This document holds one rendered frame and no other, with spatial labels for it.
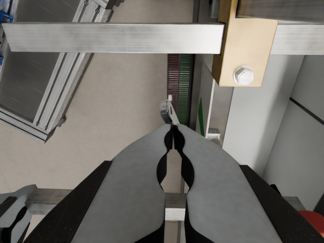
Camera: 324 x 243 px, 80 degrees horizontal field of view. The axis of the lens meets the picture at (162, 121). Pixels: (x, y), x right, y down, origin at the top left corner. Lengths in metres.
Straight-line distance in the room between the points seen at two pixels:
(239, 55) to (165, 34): 0.08
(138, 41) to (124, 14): 0.84
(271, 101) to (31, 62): 0.94
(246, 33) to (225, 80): 0.05
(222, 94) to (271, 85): 0.15
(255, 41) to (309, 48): 0.06
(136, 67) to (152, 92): 0.16
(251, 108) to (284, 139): 0.11
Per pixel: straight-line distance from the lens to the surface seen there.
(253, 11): 0.19
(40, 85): 1.08
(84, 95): 1.25
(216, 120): 0.42
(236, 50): 0.23
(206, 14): 0.36
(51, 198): 0.38
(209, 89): 0.29
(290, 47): 0.27
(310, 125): 0.49
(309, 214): 0.35
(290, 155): 0.54
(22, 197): 0.40
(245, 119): 0.53
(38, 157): 1.68
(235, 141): 0.56
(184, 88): 0.37
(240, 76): 0.23
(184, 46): 0.23
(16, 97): 1.18
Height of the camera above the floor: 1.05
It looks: 60 degrees down
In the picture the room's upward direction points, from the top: 175 degrees counter-clockwise
